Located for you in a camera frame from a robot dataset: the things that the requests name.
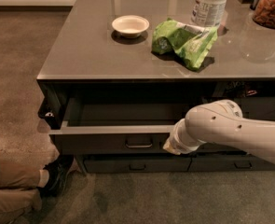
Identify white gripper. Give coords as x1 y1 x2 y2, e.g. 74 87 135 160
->
163 119 205 155

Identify grey top drawer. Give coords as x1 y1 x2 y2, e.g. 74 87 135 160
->
48 96 206 156

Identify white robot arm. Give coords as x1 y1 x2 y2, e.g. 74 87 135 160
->
163 100 275 164

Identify right lower drawer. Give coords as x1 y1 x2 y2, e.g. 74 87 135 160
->
188 154 275 172

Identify left bottom drawer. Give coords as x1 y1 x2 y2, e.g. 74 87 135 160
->
84 154 192 173

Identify right upper drawer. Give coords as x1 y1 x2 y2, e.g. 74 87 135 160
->
235 97 275 121

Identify grey counter cabinet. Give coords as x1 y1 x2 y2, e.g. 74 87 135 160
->
37 0 275 173

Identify green chip bag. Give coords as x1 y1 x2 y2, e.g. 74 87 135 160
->
152 19 217 71

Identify black shoe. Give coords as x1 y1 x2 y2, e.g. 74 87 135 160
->
38 155 74 197

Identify black caster wheel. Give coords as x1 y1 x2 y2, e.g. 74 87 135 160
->
37 99 60 130

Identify white paper bowl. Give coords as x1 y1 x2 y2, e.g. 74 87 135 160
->
112 15 149 38

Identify white plastic tub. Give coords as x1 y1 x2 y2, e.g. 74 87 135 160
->
191 0 227 27

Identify person's tan trouser legs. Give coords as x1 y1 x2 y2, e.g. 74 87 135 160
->
0 159 48 224

